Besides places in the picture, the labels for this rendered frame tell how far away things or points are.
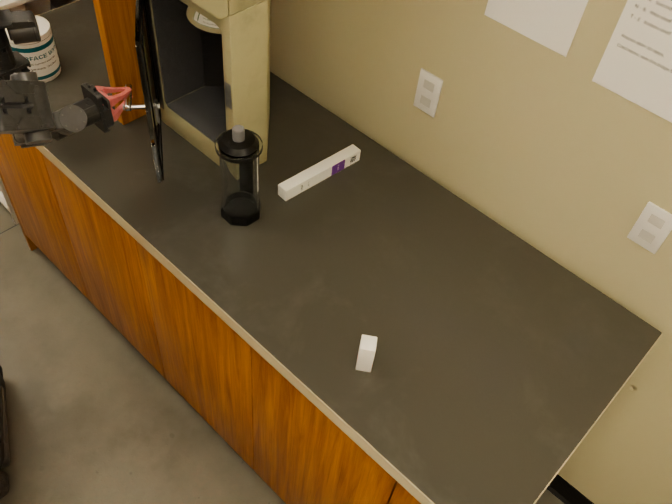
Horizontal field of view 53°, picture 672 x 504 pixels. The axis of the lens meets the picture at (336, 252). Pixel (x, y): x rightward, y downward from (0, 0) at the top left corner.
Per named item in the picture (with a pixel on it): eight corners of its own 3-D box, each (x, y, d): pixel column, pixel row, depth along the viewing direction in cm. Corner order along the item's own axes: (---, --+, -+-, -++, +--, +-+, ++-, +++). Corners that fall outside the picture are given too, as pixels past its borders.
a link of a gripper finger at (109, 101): (137, 87, 152) (101, 103, 147) (142, 112, 157) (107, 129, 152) (120, 73, 154) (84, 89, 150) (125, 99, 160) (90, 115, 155)
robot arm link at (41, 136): (4, 74, 104) (21, 143, 106) (42, 70, 106) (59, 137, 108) (4, 106, 143) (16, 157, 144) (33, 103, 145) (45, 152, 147)
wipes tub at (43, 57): (46, 54, 205) (33, 8, 194) (70, 73, 200) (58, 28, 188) (6, 69, 198) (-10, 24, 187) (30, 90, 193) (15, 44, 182)
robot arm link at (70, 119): (9, 108, 142) (19, 148, 143) (21, 100, 132) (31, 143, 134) (66, 102, 149) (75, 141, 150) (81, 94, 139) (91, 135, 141)
